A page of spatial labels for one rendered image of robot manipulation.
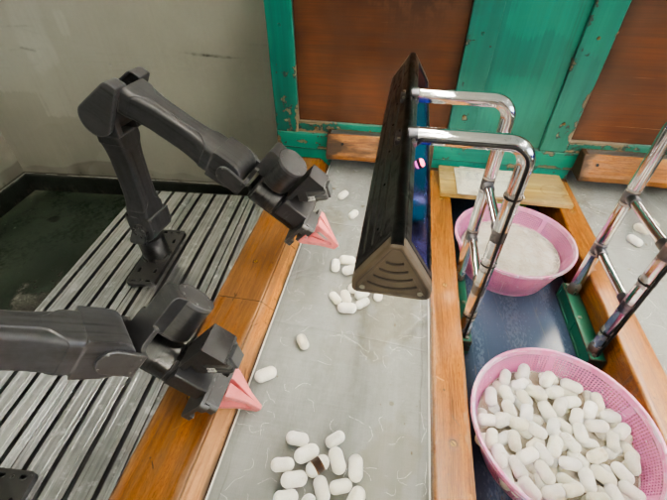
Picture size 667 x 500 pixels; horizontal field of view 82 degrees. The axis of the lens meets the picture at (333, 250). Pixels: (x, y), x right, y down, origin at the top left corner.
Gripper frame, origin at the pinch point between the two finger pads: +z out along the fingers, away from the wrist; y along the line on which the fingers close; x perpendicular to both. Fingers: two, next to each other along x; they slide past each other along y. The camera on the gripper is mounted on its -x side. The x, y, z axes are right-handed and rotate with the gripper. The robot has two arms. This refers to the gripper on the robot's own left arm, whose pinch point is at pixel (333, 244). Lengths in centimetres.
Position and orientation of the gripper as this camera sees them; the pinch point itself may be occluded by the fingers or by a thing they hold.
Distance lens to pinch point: 79.8
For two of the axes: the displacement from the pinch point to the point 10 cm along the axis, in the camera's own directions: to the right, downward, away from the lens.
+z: 7.5, 5.7, 3.3
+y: 1.8, -6.6, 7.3
